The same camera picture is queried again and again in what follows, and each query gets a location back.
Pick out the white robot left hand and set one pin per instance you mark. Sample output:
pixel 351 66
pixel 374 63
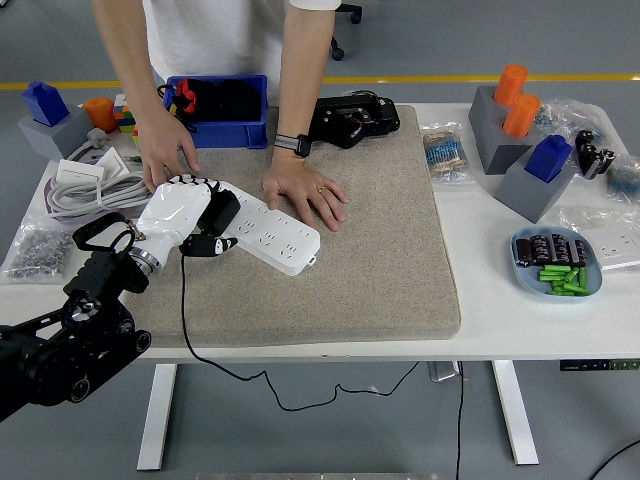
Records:
pixel 170 215

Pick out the person's left hand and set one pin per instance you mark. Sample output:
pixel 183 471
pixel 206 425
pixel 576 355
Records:
pixel 300 182

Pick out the person's right hand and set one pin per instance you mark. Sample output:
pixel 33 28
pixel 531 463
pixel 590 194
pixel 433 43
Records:
pixel 160 142

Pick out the black plug adapter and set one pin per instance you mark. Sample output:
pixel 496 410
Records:
pixel 222 212

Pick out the white power strip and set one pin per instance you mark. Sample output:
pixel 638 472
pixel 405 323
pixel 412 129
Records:
pixel 280 245

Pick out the person's right forearm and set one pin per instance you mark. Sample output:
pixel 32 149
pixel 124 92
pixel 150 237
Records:
pixel 125 65

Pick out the person's left forearm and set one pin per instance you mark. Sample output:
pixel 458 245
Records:
pixel 305 65

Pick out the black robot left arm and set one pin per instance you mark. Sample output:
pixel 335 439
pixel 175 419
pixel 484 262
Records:
pixel 75 340

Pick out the colourful puzzle cube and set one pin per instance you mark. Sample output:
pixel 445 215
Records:
pixel 135 135
pixel 122 117

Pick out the slim black tool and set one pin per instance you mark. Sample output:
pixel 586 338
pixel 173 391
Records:
pixel 134 159

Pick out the striped wristband with watch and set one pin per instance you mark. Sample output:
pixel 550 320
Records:
pixel 287 141

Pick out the black pouch with red toggle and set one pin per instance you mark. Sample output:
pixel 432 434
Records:
pixel 200 100

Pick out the blue plastic bin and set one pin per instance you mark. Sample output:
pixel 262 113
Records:
pixel 225 135

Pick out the orange plastic cylinder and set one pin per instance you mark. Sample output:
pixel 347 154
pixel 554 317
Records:
pixel 510 85
pixel 520 117
pixel 100 112

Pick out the black cloth pouch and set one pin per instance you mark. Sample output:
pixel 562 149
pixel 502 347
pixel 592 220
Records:
pixel 235 100

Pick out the black electronic device housing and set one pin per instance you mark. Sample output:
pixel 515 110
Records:
pixel 360 117

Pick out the grey-brown foam mat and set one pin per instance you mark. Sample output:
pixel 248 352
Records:
pixel 325 280

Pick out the grey single-slot block holder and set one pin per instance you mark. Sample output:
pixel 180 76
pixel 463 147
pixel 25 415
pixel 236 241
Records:
pixel 525 195
pixel 45 137

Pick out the person's torso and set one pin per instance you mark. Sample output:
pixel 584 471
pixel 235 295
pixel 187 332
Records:
pixel 215 35

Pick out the blue plastic block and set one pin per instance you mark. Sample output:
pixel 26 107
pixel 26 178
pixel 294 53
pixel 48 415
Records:
pixel 45 105
pixel 547 157

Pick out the black office chair base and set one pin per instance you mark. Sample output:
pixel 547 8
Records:
pixel 338 52

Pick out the bag of metal screws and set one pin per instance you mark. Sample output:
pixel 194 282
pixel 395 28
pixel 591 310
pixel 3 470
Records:
pixel 37 252

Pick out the bag of taped resistors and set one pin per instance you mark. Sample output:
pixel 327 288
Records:
pixel 445 155

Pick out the grey two-hole cylinder holder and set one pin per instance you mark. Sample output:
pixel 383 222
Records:
pixel 487 130

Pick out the white table leg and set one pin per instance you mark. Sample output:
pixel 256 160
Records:
pixel 515 415
pixel 155 420

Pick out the black cylindrical capacitor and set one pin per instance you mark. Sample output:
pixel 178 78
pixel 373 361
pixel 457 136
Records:
pixel 577 252
pixel 560 247
pixel 525 252
pixel 541 247

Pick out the grey metal box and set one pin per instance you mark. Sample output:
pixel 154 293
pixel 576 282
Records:
pixel 442 372

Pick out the light blue plate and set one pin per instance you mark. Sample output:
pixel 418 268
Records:
pixel 525 285

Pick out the crumpled clear plastic bag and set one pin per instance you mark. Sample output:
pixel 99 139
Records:
pixel 565 112

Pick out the pile of green cylinders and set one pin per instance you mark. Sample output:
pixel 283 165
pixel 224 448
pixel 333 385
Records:
pixel 562 280

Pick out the bag of black capacitors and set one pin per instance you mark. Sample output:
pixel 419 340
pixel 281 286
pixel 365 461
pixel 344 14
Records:
pixel 590 155

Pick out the bag of blue resistors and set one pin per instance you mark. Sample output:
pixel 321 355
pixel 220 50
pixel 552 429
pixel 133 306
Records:
pixel 625 175

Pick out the black table control panel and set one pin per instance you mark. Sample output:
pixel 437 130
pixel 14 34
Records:
pixel 600 365

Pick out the white wall socket panel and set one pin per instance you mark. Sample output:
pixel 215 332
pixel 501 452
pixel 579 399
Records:
pixel 617 250

